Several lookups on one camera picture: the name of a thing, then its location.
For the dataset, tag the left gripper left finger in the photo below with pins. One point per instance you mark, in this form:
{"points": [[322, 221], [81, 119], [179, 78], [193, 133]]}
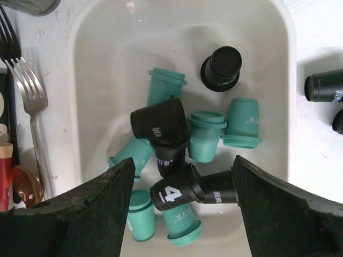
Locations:
{"points": [[88, 220]]}

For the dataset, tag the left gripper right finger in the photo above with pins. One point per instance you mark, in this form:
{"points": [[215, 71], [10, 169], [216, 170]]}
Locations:
{"points": [[281, 219]]}

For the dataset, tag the black coffee capsule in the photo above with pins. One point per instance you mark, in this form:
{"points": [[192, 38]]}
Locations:
{"points": [[163, 121], [220, 72], [169, 158], [337, 124], [219, 188], [324, 87], [182, 186]]}

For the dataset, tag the white storage basket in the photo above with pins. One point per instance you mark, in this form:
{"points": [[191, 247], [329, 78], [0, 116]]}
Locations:
{"points": [[126, 53]]}

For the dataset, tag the striped orange placemat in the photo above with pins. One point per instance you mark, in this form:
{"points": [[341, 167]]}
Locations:
{"points": [[25, 182]]}

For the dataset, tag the silver fork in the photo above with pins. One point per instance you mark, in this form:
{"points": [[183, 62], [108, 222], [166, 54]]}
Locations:
{"points": [[35, 101]]}

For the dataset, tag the dark fork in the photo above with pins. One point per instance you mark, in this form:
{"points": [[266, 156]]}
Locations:
{"points": [[10, 47]]}

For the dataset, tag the grey glass cup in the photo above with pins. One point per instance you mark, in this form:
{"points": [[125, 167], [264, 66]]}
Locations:
{"points": [[32, 7]]}

